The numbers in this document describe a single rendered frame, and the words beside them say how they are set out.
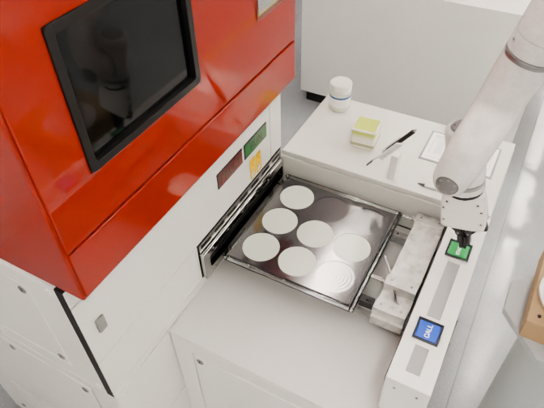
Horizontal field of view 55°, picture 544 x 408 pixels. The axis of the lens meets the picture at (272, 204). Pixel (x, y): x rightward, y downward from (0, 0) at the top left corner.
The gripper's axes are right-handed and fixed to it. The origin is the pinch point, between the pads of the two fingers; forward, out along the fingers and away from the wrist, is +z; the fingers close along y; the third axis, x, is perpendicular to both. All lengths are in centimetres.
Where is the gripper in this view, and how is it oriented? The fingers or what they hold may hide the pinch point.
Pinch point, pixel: (464, 238)
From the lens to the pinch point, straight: 135.9
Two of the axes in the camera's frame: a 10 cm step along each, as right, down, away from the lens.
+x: 4.7, -6.2, 6.2
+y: 8.6, 1.6, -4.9
